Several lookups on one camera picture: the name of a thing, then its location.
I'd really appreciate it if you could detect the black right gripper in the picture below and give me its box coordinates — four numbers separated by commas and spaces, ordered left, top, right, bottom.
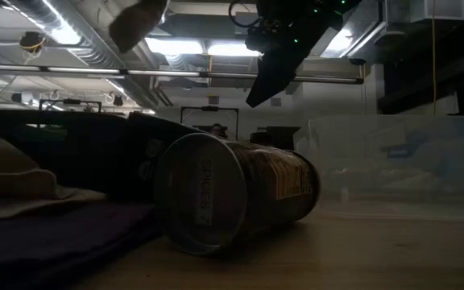
244, 0, 364, 109

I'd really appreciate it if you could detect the yellow-lid Trader Joe's spice jar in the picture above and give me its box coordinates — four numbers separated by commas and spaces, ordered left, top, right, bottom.
153, 132, 322, 257

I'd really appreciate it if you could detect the white-lid spice jar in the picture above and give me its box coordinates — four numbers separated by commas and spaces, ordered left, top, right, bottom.
108, 0, 171, 54

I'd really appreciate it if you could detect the person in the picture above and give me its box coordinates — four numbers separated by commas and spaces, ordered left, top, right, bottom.
209, 122, 229, 140

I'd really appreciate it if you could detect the ceiling light panel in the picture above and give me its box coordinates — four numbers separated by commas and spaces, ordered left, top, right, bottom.
145, 36, 263, 57

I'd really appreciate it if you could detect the clear plastic container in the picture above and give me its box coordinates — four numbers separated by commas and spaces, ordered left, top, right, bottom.
294, 114, 464, 213

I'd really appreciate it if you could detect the blue teal plastic bin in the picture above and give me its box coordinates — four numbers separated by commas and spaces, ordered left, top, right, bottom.
0, 108, 136, 201

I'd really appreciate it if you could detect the black yellow ceiling device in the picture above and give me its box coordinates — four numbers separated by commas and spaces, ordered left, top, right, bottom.
19, 31, 47, 56

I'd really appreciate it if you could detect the purple cloth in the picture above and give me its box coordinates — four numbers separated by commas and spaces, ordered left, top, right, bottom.
0, 201, 164, 290

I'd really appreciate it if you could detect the beige cloth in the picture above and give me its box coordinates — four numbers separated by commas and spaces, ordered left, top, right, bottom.
0, 127, 108, 221

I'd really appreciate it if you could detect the black workstation frame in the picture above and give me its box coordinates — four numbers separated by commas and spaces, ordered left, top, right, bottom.
180, 106, 240, 142

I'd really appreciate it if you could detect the overhead metal rail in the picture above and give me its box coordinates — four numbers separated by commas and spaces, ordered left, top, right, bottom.
0, 62, 365, 85

